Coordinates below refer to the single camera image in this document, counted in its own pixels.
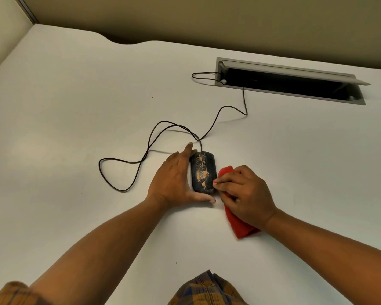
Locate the person's left hand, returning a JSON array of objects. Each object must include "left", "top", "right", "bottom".
[{"left": 146, "top": 141, "right": 216, "bottom": 209}]

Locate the person's right hand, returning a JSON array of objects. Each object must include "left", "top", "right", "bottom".
[{"left": 213, "top": 165, "right": 277, "bottom": 232}]

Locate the red cloth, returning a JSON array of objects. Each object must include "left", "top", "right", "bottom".
[{"left": 216, "top": 165, "right": 262, "bottom": 240}]

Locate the black computer mouse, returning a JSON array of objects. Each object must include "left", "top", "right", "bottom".
[{"left": 189, "top": 151, "right": 218, "bottom": 195}]

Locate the person's right forearm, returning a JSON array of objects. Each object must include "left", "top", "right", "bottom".
[{"left": 263, "top": 208, "right": 381, "bottom": 305}]

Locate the person's left forearm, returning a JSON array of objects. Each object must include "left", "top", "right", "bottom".
[{"left": 28, "top": 197, "right": 169, "bottom": 305}]

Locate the wide beige partition panel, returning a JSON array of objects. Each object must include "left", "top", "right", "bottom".
[{"left": 19, "top": 0, "right": 381, "bottom": 72}]

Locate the cream rounded divider panel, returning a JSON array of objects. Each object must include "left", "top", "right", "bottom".
[{"left": 0, "top": 0, "right": 34, "bottom": 80}]

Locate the black mouse cable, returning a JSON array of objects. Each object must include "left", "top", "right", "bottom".
[{"left": 98, "top": 71, "right": 248, "bottom": 193}]

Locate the grey desk cable tray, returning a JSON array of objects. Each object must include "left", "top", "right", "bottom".
[{"left": 215, "top": 57, "right": 371, "bottom": 106}]

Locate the grey metal partition post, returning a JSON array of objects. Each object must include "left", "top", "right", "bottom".
[{"left": 14, "top": 0, "right": 39, "bottom": 25}]

